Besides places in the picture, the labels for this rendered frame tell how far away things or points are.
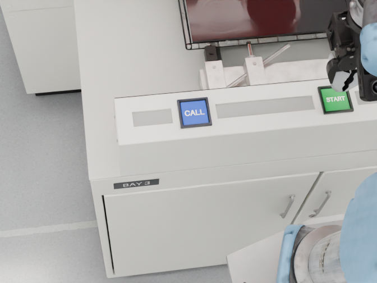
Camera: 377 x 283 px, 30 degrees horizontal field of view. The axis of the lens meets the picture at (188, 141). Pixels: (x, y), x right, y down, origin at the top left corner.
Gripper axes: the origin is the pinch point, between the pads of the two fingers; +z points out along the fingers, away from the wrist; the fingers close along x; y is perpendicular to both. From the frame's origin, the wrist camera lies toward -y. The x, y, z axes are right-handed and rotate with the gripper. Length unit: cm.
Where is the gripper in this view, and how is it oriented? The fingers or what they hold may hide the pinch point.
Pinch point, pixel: (341, 90)
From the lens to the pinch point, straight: 127.6
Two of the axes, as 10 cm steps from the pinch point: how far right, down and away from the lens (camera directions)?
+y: -1.4, -9.0, 4.2
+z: -0.6, 4.3, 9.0
